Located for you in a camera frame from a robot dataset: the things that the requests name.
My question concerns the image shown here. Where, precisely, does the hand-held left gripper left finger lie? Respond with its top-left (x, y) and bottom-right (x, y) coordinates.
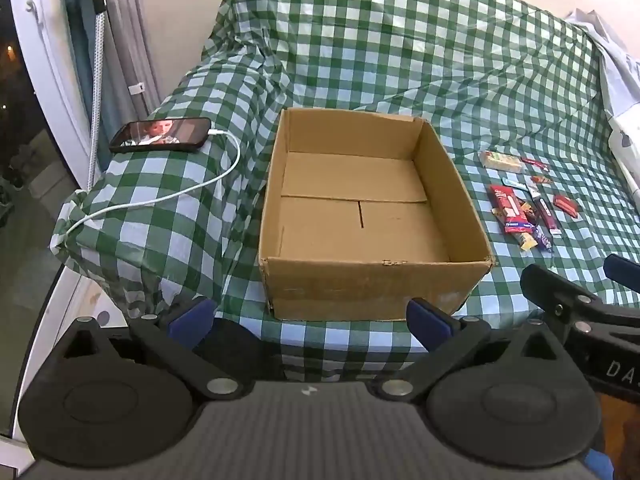
top-left (37, 296), bottom-right (246, 403)

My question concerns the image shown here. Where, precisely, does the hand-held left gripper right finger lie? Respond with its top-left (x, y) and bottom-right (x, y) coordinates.
top-left (372, 298), bottom-right (571, 406)

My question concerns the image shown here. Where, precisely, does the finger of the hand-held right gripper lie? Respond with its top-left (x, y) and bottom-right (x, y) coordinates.
top-left (603, 254), bottom-right (640, 288)
top-left (520, 262), bottom-right (640, 333)

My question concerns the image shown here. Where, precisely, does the small red snack packet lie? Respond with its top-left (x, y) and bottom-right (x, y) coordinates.
top-left (552, 195), bottom-right (582, 219)

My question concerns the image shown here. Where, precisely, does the black cracker packet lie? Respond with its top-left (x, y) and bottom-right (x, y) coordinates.
top-left (531, 192), bottom-right (562, 237)

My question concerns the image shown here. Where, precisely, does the long red snack packet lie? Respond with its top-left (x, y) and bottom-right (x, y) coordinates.
top-left (488, 184), bottom-right (532, 234)

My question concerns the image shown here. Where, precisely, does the cardboard box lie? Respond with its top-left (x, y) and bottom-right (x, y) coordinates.
top-left (258, 106), bottom-right (496, 322)

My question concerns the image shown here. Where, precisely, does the beige cracker packet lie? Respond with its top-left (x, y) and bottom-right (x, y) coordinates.
top-left (478, 149), bottom-right (524, 174)

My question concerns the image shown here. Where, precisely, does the black smartphone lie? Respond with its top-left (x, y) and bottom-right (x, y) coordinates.
top-left (108, 117), bottom-right (213, 154)

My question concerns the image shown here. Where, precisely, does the white printed cloth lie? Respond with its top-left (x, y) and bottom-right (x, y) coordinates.
top-left (565, 7), bottom-right (640, 203)

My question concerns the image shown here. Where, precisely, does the green white checked cloth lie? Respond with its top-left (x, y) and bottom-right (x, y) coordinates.
top-left (49, 0), bottom-right (640, 378)

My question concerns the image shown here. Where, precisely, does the grey curtain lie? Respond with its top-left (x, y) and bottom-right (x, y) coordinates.
top-left (62, 0), bottom-right (162, 128)

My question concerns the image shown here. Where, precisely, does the white charging cable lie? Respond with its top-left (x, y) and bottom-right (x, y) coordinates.
top-left (64, 129), bottom-right (242, 241)

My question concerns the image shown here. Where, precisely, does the braided grey cable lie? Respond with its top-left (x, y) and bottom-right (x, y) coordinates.
top-left (82, 10), bottom-right (109, 192)

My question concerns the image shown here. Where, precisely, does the white window frame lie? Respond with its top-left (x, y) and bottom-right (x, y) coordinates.
top-left (9, 0), bottom-right (113, 188)

